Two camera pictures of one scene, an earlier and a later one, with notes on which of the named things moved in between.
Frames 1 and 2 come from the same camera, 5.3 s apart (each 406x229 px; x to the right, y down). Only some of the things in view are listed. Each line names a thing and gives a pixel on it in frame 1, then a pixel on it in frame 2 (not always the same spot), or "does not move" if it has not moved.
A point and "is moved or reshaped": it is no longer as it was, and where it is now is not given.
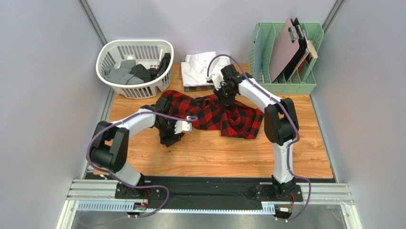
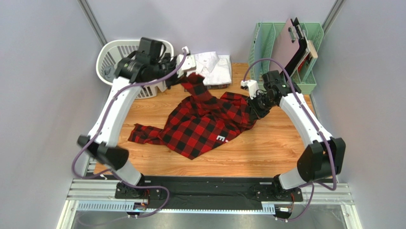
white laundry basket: (148, 53) does not move
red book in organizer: (302, 63) does not move
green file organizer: (302, 81) does not move
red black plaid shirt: (207, 112) is moved or reshaped
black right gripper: (226, 96) to (254, 106)
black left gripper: (166, 139) to (175, 81)
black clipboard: (303, 44) does not move
